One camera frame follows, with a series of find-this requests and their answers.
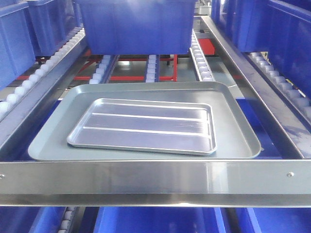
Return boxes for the centre roller track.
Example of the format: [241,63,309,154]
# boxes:
[144,55,160,83]

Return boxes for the left steel divider rail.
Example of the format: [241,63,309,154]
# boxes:
[0,31,87,155]

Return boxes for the silver ribbed metal tray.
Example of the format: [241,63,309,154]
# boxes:
[67,98,217,156]

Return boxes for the right lane roller track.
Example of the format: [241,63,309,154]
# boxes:
[245,52,311,127]

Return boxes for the left lane roller track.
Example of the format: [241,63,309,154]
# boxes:
[0,28,85,120]

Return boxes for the blue bin shelf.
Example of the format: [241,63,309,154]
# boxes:
[0,1,35,89]
[77,0,195,55]
[25,0,82,56]
[211,0,311,97]

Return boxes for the steel front shelf beam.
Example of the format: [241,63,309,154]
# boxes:
[0,160,311,207]

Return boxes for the right steel divider rail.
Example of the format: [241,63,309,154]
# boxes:
[201,16,311,159]

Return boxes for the blue bin right shelf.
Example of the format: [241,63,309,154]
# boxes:
[211,0,311,97]

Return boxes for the large grey plastic tray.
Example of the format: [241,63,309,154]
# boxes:
[28,82,260,161]

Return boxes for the blue bin centre shelf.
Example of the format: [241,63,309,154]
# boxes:
[77,0,195,55]

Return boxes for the blue bin under shelf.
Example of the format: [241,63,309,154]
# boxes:
[94,207,230,233]

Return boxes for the red steel floor frame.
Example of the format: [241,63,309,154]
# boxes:
[14,38,216,82]

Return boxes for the lane roller track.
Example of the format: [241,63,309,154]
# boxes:
[245,52,311,127]
[0,28,85,120]

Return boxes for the steel divider rail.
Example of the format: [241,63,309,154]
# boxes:
[0,31,87,155]
[201,16,311,159]

